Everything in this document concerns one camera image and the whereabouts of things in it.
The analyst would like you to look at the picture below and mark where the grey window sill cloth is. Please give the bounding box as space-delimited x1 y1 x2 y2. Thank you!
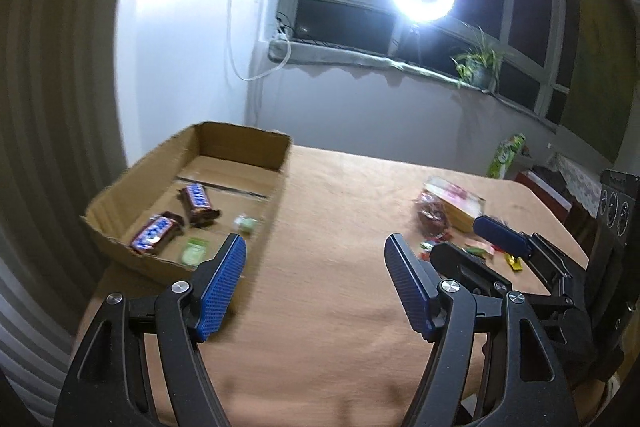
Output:
267 38 559 134

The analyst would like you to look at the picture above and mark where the black tripod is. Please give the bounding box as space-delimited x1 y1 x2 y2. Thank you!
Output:
396 24 424 67

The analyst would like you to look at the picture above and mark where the green white carton box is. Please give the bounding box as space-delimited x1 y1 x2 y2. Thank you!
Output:
487 133 526 180

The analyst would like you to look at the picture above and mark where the white hanging cable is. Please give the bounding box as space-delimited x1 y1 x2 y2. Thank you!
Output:
226 0 293 84

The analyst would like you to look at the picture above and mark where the red storage box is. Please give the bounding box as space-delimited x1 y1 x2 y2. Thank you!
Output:
515 170 572 223

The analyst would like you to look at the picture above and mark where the small red dark snack bag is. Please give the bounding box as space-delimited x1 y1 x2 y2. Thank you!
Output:
416 190 450 242

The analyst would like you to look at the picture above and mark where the white lace cloth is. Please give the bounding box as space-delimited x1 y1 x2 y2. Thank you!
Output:
554 153 602 218

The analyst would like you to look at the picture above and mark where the small pale green candy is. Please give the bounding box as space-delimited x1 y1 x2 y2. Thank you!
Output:
233 213 259 235

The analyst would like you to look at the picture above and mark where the brown cardboard box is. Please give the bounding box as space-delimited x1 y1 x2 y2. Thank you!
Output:
82 121 292 283

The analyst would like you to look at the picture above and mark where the snickers bar dark wrapper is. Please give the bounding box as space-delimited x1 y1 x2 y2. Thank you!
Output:
178 183 221 228

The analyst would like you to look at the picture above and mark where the green candy packet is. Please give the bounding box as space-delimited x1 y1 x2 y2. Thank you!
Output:
180 237 208 268

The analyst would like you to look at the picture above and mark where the potted spider plant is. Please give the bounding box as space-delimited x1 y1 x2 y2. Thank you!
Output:
450 26 511 93

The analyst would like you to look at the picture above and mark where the colourful green orange snack packet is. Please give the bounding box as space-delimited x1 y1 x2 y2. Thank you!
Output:
419 239 498 260

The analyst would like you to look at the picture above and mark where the white cabinet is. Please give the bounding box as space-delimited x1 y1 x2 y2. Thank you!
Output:
114 0 262 164

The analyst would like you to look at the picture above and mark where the yellow red snack packet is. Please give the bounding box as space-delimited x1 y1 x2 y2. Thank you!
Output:
503 253 523 272

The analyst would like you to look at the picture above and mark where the bagged sliced bread loaf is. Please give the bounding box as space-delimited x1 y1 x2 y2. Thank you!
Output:
423 176 486 233

